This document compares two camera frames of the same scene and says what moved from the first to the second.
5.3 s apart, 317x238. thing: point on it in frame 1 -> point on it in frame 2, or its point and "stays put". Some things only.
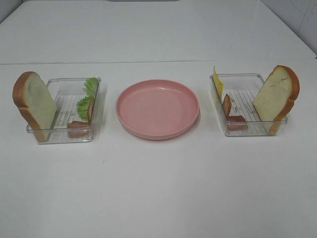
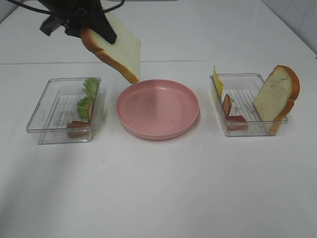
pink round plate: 157,109 stays put
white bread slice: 35,101 -> 124,55
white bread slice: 274,100 stays put
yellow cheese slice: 219,84 stays put
